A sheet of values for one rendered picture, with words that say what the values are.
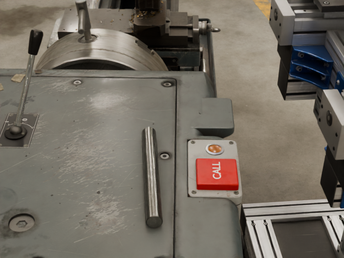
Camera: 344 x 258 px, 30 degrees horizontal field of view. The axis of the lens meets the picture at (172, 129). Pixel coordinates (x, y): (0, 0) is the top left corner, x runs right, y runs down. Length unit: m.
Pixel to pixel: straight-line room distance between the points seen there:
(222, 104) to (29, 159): 0.34
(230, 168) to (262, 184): 1.94
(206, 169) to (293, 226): 1.48
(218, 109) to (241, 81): 2.49
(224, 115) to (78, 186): 0.29
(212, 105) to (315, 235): 1.35
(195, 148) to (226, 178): 0.09
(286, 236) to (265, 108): 1.14
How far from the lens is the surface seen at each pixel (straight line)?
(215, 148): 0.99
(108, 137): 1.02
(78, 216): 0.88
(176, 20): 2.01
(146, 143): 0.97
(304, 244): 2.34
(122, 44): 1.33
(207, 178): 0.92
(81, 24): 1.24
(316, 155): 3.09
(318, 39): 1.79
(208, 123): 1.05
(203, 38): 2.83
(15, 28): 4.18
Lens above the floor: 1.86
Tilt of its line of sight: 36 degrees down
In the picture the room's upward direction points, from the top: 1 degrees clockwise
